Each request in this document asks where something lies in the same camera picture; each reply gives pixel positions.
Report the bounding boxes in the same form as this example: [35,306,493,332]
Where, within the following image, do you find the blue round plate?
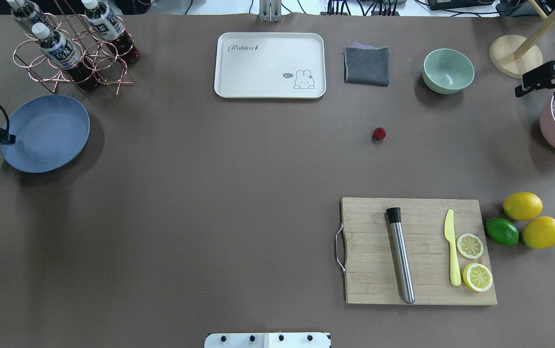
[1,95,90,173]

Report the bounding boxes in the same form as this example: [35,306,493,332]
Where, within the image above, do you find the red strawberry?
[372,127,387,141]

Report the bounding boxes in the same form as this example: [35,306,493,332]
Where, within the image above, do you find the wooden cup stand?
[489,9,555,79]

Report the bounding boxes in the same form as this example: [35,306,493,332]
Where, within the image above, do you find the front tea bottle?
[31,23,100,91]

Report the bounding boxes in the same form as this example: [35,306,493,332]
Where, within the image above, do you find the tea bottle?
[82,0,140,65]
[31,23,100,91]
[6,0,54,36]

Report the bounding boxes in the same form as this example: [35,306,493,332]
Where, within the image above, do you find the left rear tea bottle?
[6,0,54,36]

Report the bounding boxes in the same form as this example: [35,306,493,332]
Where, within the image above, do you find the mint green bowl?
[422,48,475,95]

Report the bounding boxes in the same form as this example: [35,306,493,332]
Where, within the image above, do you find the upper whole lemon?
[502,192,543,221]

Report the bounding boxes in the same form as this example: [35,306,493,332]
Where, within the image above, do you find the whole lemon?
[522,216,555,249]
[502,192,543,221]

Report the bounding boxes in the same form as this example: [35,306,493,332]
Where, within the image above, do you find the right rear tea bottle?
[82,0,140,65]

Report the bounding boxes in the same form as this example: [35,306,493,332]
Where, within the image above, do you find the lower whole lemon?
[522,216,555,249]

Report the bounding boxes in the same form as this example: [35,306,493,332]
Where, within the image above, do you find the green lime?
[485,217,520,246]

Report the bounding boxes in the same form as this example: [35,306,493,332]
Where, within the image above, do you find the yellow plastic knife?
[443,209,461,287]

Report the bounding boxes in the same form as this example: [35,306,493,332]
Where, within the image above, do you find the upper lemon slice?
[456,233,484,260]

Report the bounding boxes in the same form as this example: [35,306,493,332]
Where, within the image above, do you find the lemon slice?
[461,263,493,291]
[456,233,484,260]

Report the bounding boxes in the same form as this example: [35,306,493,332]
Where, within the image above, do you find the grey folded cloth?
[343,43,391,87]

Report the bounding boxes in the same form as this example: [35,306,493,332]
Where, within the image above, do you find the lower lemon slice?
[461,263,493,291]

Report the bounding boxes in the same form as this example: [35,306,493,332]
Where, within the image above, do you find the steel muddler black tip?
[386,207,415,305]

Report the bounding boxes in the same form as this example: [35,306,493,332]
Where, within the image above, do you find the cream rabbit tray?
[213,32,327,99]

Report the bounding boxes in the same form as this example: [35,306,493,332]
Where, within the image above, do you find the wooden cutting board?
[341,197,497,306]

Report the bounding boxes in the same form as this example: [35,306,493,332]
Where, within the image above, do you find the copper wire bottle rack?
[13,0,135,95]

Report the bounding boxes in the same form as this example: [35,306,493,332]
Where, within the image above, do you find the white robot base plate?
[204,331,332,348]

